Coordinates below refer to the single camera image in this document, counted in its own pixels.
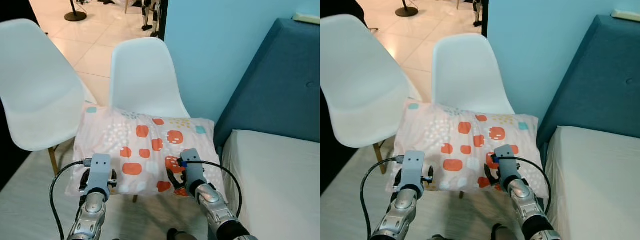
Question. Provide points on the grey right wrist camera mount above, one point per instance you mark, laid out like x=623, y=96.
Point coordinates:
x=192, y=167
x=507, y=162

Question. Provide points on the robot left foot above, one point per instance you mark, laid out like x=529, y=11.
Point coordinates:
x=441, y=237

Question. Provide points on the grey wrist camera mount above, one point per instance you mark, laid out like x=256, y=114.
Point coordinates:
x=507, y=162
x=99, y=170
x=413, y=167
x=192, y=167

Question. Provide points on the white item on headboard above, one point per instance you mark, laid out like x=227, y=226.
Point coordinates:
x=306, y=18
x=625, y=15

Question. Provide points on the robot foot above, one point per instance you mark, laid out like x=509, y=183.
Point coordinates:
x=180, y=235
x=441, y=237
x=502, y=232

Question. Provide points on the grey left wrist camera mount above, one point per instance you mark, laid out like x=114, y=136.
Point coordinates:
x=99, y=170
x=413, y=167

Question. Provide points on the black round stand base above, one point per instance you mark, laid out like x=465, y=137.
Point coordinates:
x=406, y=12
x=75, y=16

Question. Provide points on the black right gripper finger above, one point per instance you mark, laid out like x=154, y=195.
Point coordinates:
x=173, y=180
x=489, y=176

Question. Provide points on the white bed mattress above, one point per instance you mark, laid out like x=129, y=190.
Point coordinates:
x=600, y=185
x=280, y=185

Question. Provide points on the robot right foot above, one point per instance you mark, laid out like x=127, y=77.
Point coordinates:
x=180, y=235
x=502, y=232

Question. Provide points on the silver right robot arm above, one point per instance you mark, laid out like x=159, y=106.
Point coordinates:
x=217, y=210
x=530, y=210

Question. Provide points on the background robot legs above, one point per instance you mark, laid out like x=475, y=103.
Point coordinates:
x=146, y=17
x=477, y=12

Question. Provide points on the white plastic shell chair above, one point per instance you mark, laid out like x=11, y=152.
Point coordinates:
x=142, y=75
x=35, y=85
x=360, y=85
x=465, y=70

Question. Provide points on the pink pillow with orange patches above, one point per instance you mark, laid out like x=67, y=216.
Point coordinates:
x=470, y=135
x=150, y=135

